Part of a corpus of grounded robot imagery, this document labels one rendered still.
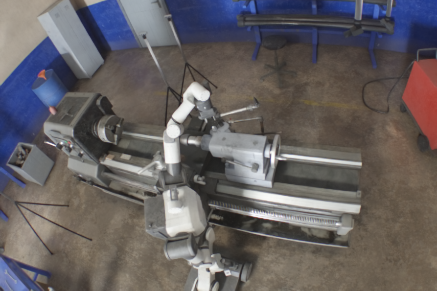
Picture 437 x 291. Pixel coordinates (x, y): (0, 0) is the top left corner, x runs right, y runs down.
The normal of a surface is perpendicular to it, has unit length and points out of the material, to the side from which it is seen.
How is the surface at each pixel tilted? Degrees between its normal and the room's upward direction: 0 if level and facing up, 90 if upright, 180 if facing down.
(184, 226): 41
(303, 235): 0
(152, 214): 1
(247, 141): 0
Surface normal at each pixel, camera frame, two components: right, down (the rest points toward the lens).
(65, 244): -0.23, -0.62
